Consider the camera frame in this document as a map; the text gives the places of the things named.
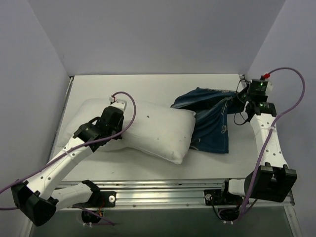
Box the blue patterned pillowcase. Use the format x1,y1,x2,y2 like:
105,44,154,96
171,87,238,154

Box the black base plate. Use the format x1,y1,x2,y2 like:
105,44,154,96
203,189,229,205
76,191,117,208

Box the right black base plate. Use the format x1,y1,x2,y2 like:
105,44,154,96
203,189,229,205

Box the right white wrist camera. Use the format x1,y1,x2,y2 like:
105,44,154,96
260,73,273,94

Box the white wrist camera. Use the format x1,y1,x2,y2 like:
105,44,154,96
260,73,273,94
109,96,127,112

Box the left aluminium side rail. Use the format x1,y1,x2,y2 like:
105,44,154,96
47,76,75,162

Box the white pillow insert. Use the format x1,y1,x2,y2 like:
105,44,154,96
56,98,197,164

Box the aluminium front rail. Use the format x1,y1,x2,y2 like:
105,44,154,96
26,179,294,212

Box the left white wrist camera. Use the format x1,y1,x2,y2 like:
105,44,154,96
109,96,127,112

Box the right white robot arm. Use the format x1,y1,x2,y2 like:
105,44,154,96
219,79,297,204

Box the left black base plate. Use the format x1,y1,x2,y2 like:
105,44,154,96
76,191,117,208

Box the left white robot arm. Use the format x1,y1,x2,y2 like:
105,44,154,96
11,102,126,226

